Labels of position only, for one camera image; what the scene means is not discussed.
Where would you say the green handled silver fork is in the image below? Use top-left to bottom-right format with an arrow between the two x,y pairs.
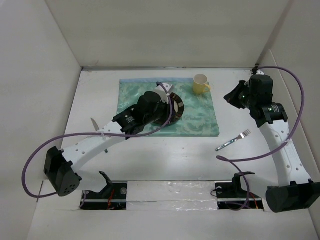
215,129 -> 251,152

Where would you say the yellow ceramic mug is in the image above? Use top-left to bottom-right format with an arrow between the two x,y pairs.
192,74 -> 211,95

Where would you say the green patterned cloth placemat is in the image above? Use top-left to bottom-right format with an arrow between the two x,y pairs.
117,77 -> 220,137

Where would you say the dark rimmed cream plate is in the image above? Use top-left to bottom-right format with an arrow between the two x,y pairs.
153,92 -> 185,126

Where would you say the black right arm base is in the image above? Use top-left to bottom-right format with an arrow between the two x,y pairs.
210,173 -> 264,211

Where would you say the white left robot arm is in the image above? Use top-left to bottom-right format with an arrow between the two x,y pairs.
44,82 -> 174,197

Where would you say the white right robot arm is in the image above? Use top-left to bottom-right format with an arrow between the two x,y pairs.
224,77 -> 320,213

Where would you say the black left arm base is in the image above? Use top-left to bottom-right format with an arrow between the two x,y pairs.
79,181 -> 128,211

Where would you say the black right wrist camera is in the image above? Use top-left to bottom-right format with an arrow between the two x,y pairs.
249,75 -> 274,106

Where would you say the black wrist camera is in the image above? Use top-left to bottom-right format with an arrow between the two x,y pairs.
134,91 -> 161,118
249,75 -> 274,106

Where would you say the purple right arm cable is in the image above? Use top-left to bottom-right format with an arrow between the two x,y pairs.
216,65 -> 306,211

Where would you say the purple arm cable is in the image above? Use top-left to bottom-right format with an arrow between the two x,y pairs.
216,65 -> 306,211
21,83 -> 176,198

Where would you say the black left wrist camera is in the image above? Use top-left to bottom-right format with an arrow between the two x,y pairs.
134,91 -> 161,118

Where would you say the green handled steak knife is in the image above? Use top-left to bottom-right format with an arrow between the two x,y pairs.
90,117 -> 109,154

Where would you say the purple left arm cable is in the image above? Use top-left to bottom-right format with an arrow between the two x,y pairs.
21,83 -> 176,198

